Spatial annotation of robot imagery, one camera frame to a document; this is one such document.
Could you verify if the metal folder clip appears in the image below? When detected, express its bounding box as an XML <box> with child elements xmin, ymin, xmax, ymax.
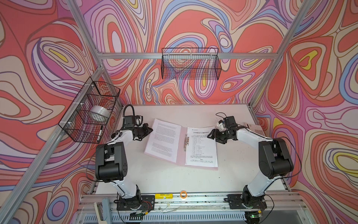
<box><xmin>184</xmin><ymin>134</ymin><xmax>189</xmax><ymax>151</ymax></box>

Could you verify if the white tape roll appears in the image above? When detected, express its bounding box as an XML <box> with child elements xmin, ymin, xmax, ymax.
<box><xmin>90</xmin><ymin>105</ymin><xmax>111</xmax><ymax>118</ymax></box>

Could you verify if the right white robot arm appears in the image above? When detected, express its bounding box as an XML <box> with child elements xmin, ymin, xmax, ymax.
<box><xmin>208</xmin><ymin>116</ymin><xmax>294</xmax><ymax>208</ymax></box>

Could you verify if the black wire basket left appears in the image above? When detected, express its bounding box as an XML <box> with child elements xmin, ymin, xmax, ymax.
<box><xmin>58</xmin><ymin>77</ymin><xmax>120</xmax><ymax>144</ymax></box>

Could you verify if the pink file folder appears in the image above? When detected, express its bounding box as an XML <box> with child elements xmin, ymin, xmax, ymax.
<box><xmin>144</xmin><ymin>125</ymin><xmax>219</xmax><ymax>170</ymax></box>

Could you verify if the black wire basket back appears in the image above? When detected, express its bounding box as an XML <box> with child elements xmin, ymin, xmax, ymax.
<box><xmin>161</xmin><ymin>47</ymin><xmax>222</xmax><ymax>80</ymax></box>

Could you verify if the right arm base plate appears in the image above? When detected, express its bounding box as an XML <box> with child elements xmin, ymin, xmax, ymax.
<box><xmin>224</xmin><ymin>194</ymin><xmax>267</xmax><ymax>210</ymax></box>

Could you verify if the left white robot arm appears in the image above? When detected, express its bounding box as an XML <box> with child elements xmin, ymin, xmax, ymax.
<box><xmin>95</xmin><ymin>115</ymin><xmax>153</xmax><ymax>203</ymax></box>

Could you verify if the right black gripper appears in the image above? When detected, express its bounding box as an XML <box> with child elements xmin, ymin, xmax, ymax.
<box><xmin>207</xmin><ymin>128</ymin><xmax>232</xmax><ymax>144</ymax></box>

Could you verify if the printed Chinese text sheet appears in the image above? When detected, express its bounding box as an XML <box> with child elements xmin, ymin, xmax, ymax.
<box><xmin>185</xmin><ymin>127</ymin><xmax>218</xmax><ymax>169</ymax></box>

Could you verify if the printed English text sheet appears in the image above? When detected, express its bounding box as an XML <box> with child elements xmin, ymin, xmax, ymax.
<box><xmin>145</xmin><ymin>119</ymin><xmax>182</xmax><ymax>163</ymax></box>

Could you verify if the yellow label strip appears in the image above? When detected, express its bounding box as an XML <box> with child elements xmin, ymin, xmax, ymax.
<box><xmin>155</xmin><ymin>193</ymin><xmax>173</xmax><ymax>199</ymax></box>

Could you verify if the black wire basket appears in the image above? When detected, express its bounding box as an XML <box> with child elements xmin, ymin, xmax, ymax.
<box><xmin>161</xmin><ymin>47</ymin><xmax>222</xmax><ymax>80</ymax></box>
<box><xmin>58</xmin><ymin>77</ymin><xmax>120</xmax><ymax>144</ymax></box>

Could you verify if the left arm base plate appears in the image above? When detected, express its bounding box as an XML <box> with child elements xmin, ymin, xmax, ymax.
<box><xmin>114</xmin><ymin>195</ymin><xmax>155</xmax><ymax>212</ymax></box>

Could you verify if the black marker pen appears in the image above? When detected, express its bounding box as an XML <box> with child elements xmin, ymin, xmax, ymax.
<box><xmin>97</xmin><ymin>126</ymin><xmax>103</xmax><ymax>142</ymax></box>

